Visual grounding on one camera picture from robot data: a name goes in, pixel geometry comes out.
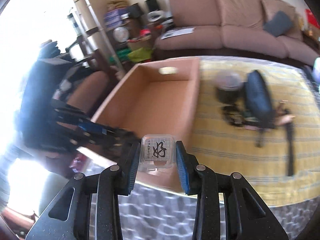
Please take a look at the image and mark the small clear plastic box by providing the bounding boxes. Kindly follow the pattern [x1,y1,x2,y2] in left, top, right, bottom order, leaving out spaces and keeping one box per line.
[139,134,176,169]

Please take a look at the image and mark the dark blue zip pouch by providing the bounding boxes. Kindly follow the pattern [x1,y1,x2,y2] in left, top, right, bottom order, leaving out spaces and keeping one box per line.
[244,70,274,129]

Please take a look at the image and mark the round clear lidded container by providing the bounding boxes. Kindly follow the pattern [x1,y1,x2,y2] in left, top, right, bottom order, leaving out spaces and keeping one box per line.
[214,70,244,105]

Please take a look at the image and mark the black notebook with phone case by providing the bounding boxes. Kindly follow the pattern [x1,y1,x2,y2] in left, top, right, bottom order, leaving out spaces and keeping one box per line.
[284,121,294,177]

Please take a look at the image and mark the yellow plaid cloth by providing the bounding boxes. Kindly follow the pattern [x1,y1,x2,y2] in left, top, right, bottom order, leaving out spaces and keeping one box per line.
[189,60,319,206]

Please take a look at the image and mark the cardboard box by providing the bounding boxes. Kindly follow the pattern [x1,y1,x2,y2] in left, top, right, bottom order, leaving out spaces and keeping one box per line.
[92,57,200,193]

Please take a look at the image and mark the cluttered wooden shelf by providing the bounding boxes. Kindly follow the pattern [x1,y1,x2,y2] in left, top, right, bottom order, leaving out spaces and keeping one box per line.
[104,0,165,63]

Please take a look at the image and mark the papers on sofa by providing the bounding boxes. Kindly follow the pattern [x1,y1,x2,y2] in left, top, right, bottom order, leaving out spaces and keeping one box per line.
[161,28,195,40]

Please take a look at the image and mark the pink brown sofa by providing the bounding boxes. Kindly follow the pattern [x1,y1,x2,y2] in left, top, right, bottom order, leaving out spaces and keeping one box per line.
[155,0,319,67]

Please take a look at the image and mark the grey blue cushion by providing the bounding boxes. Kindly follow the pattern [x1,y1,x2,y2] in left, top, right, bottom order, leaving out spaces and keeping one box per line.
[263,11,293,37]

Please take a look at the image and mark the red box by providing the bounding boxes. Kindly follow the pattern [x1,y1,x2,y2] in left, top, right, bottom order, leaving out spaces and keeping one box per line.
[305,9,320,29]

